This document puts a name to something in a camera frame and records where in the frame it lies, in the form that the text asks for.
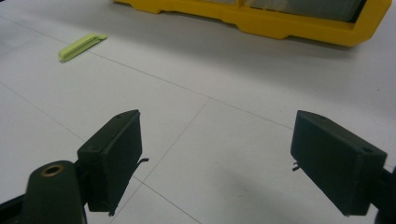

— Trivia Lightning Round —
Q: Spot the light green plastic clip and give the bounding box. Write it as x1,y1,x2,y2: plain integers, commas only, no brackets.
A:
57,33,108,63

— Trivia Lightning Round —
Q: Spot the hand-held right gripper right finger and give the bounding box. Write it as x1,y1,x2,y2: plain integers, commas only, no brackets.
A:
290,109,389,217

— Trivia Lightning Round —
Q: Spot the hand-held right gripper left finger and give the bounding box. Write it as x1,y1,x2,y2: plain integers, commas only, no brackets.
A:
77,108,149,217

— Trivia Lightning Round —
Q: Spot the yellow and black organizer case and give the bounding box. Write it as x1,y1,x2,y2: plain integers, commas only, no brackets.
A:
112,0,393,49

